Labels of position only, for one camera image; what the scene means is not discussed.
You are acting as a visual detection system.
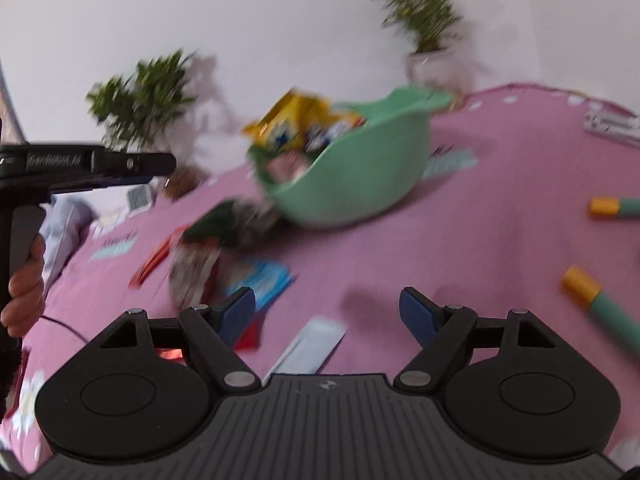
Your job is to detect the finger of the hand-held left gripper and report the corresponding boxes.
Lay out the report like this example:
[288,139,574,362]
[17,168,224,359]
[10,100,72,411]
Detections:
[99,152,178,184]

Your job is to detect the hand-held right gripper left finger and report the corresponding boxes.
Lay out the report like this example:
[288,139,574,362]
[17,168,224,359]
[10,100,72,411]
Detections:
[100,286,262,394]

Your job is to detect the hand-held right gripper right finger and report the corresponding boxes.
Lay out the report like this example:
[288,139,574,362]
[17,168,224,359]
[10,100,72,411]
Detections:
[398,286,557,396]

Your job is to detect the strawberry print snack packet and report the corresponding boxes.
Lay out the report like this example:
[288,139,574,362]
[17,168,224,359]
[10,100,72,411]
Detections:
[262,152,313,186]

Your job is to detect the green plastic bowl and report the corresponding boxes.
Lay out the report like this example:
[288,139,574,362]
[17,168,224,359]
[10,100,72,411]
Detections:
[249,86,456,231]

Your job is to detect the white and blue snack packet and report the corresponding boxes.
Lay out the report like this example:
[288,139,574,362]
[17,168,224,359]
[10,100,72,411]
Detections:
[302,122,351,153]

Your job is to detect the person's left hand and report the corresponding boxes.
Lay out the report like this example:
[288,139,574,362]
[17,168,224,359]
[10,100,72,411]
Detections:
[0,236,47,338]

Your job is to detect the small red packet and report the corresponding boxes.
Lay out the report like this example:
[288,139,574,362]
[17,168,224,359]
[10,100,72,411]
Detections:
[235,317,261,350]

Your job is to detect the small digital clock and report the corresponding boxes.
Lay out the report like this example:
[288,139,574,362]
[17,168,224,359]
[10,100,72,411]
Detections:
[127,185,155,217]

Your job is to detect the brown red snack packet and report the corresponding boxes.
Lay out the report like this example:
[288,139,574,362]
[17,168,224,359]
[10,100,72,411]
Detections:
[169,240,223,306]

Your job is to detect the pale blue cloth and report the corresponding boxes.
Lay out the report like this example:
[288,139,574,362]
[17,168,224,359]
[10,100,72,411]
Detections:
[39,195,98,286]

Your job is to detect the leafy plant in glass vase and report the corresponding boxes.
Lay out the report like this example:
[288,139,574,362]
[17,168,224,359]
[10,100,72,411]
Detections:
[86,50,211,201]

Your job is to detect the white strip packet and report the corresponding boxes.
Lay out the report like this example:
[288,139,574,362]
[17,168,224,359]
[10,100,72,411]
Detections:
[262,316,348,376]

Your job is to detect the dark green snack packet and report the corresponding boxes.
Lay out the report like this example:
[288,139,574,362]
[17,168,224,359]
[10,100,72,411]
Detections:
[185,200,281,251]

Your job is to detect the red slender snack packet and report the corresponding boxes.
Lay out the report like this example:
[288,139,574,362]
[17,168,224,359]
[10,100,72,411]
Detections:
[129,227,186,288]

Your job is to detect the pink floral tablecloth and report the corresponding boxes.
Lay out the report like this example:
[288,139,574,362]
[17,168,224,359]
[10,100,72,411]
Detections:
[0,82,640,471]

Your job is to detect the yellow snack packet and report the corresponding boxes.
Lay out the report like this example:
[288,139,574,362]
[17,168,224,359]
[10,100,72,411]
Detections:
[242,89,368,153]

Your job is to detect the green marker with orange cap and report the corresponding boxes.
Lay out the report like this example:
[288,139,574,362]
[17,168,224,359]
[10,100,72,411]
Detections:
[561,266,640,356]
[589,197,640,219]

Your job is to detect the white metal device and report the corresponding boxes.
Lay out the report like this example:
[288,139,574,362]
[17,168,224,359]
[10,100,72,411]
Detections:
[582,110,640,146]

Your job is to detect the feathery plant in white pot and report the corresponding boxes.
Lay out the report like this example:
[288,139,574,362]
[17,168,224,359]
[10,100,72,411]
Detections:
[369,0,473,98]

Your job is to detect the black cable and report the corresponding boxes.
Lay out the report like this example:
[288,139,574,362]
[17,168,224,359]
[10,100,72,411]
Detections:
[40,314,93,346]

